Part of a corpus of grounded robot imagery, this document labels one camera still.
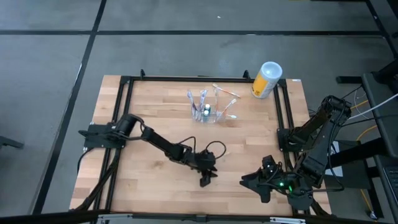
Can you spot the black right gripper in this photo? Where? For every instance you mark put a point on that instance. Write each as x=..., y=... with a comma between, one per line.
x=276, y=179

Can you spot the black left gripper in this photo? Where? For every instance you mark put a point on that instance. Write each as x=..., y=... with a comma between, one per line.
x=203, y=161

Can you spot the teal mouthwash bottle white cap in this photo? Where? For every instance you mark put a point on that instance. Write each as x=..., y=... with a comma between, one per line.
x=206, y=114
x=207, y=107

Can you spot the purple toothbrush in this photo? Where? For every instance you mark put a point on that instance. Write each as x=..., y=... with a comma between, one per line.
x=202, y=99
x=192, y=102

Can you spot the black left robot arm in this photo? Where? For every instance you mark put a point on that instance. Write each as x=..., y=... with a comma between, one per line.
x=161, y=143

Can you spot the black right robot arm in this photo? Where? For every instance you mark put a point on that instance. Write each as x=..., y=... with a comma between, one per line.
x=314, y=161

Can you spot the clear acrylic organizer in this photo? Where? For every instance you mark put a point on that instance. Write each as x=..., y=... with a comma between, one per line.
x=217, y=119

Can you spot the white paper sheet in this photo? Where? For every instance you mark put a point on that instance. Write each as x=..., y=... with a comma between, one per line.
x=339, y=171

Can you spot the white canister yellow label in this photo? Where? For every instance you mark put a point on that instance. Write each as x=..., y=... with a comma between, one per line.
x=266, y=80

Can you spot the black desk support beam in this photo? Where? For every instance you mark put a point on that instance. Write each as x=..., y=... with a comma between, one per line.
x=363, y=151

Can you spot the dark keyboard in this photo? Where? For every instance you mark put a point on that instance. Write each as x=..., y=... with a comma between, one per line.
x=392, y=183

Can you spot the gray desk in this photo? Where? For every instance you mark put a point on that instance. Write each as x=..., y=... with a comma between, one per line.
x=377, y=87

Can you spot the black chair base leg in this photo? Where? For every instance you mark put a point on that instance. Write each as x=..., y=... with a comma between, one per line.
x=9, y=142

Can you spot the metal camera mount bar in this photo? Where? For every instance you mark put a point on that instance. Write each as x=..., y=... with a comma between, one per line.
x=199, y=218

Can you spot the black aluminium table frame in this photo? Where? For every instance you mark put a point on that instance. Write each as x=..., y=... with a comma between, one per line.
x=155, y=78

